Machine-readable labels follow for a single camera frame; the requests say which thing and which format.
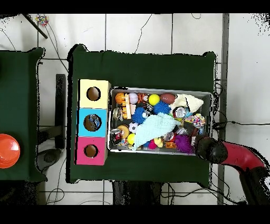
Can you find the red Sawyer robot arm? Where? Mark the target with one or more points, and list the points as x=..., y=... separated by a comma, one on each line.
x=232, y=154

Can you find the wooden box with three holes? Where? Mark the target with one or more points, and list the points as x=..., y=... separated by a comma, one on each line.
x=92, y=104

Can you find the smooth yellow ball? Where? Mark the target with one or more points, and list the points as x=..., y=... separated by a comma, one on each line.
x=154, y=99

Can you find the white toy baseball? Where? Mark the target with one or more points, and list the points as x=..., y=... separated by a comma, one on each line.
x=133, y=98

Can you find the orange toy basketball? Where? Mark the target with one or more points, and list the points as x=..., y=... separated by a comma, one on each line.
x=119, y=98

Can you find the silver mesh bin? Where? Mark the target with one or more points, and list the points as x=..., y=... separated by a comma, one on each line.
x=114, y=148

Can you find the orange plastic bowl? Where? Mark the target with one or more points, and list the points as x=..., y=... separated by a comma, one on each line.
x=8, y=151

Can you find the brown toy football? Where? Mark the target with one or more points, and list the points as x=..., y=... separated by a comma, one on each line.
x=167, y=98

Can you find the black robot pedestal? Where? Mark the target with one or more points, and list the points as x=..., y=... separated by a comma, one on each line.
x=135, y=193

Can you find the black rod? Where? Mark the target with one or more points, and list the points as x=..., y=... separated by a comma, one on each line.
x=34, y=25

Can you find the dark green tablecloth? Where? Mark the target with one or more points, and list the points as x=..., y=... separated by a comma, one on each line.
x=137, y=69
x=19, y=105

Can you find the purple spiky ball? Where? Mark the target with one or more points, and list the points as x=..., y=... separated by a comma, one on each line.
x=183, y=143

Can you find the blue koosh ball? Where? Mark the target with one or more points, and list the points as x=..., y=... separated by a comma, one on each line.
x=162, y=107

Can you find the yellow tennis ball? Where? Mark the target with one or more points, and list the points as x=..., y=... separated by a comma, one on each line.
x=131, y=138

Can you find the clear printed plastic wrapper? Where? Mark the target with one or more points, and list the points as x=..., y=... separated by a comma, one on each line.
x=94, y=122

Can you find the orange toy building block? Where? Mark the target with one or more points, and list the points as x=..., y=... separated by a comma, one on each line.
x=126, y=107

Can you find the mint green knitted cloth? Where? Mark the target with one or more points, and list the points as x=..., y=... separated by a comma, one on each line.
x=156, y=126

